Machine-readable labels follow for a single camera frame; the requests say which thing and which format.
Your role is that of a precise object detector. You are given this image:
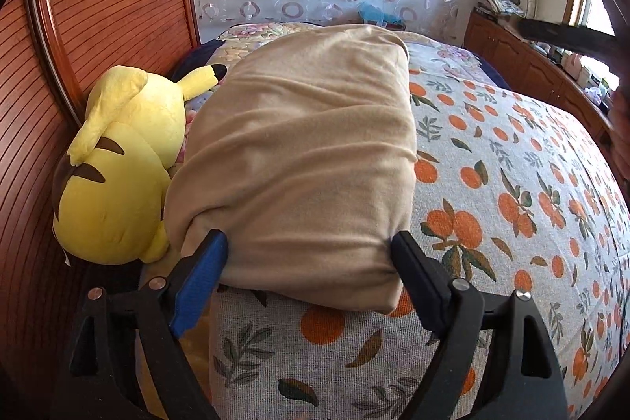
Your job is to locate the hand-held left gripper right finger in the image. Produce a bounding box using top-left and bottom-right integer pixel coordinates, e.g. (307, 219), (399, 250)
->
(390, 230), (569, 420)

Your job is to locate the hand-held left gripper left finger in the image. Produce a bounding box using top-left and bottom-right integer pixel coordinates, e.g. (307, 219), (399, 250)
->
(49, 229), (230, 420)

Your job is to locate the beige printed t-shirt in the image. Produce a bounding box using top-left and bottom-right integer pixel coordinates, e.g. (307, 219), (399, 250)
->
(163, 25), (418, 315)

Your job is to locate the person's right hand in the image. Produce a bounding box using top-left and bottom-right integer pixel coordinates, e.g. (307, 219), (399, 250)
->
(608, 80), (630, 182)

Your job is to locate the white plastic bottle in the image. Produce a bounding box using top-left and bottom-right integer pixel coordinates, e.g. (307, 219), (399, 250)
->
(565, 52), (586, 79)

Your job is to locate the low wooden cabinet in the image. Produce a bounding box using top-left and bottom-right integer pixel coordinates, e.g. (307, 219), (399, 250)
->
(464, 9), (616, 145)

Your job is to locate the stack of folded cloths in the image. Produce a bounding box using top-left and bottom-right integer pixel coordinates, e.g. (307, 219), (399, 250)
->
(475, 0), (525, 16)

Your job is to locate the yellow plush toy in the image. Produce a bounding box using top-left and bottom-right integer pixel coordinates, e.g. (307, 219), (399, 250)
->
(52, 63), (228, 264)

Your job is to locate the floral quilt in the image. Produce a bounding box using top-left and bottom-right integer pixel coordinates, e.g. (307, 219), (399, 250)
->
(187, 22), (488, 86)

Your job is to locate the orange fruit print bed sheet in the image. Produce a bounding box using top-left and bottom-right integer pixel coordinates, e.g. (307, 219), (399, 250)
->
(133, 41), (630, 420)

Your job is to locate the blue box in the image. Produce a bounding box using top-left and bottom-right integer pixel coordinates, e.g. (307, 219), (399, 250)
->
(357, 2), (405, 30)

